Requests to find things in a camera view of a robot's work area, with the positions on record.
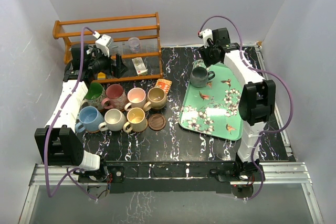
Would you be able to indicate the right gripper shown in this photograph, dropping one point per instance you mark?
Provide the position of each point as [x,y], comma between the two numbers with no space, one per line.
[208,62]

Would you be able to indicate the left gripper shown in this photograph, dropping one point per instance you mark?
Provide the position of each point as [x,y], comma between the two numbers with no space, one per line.
[121,67]

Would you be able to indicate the grey mug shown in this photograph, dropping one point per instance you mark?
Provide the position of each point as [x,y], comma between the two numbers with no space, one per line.
[200,77]

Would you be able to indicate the maroon mug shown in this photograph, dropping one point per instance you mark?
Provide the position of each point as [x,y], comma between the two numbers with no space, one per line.
[115,98]

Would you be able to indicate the pink mug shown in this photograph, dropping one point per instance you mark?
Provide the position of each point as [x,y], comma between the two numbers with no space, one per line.
[136,99]

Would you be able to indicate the wooden shelf rack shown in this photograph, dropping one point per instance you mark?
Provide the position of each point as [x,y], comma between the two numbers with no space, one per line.
[146,27]

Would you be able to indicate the green mug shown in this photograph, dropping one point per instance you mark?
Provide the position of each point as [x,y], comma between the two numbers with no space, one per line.
[95,95]

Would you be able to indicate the tan brown mug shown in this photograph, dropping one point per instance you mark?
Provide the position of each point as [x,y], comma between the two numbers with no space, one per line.
[156,99]

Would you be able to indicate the orange patterned card pack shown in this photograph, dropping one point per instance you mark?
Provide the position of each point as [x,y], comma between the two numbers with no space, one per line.
[164,84]

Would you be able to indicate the white beige mug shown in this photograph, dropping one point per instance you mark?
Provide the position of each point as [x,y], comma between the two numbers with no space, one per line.
[114,120]

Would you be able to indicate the green floral tray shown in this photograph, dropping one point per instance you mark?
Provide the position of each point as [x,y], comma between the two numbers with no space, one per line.
[213,109]

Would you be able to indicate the yellow mug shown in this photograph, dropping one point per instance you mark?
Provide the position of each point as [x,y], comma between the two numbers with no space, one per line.
[136,121]

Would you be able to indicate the blue mug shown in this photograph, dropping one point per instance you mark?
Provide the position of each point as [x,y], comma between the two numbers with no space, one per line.
[89,120]

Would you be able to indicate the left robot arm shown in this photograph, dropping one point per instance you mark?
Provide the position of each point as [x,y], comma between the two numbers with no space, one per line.
[57,141]

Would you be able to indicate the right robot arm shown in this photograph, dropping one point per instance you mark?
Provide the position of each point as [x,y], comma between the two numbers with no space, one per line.
[257,101]

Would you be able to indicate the clear plastic cup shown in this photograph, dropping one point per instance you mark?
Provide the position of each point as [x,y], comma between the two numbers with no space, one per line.
[134,44]

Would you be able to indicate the white green small box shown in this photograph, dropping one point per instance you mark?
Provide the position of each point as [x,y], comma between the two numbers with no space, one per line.
[139,66]

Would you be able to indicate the yellow small block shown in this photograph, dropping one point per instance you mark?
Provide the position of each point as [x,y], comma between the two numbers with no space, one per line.
[101,76]

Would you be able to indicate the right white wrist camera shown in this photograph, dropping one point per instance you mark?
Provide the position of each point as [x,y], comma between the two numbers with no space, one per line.
[207,36]

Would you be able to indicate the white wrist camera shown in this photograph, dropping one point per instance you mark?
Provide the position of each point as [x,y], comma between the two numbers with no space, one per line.
[207,36]
[103,42]

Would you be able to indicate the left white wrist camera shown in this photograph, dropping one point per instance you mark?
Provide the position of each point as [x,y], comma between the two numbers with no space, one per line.
[103,42]

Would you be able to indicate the black front base frame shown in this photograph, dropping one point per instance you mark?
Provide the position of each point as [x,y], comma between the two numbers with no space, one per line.
[136,176]

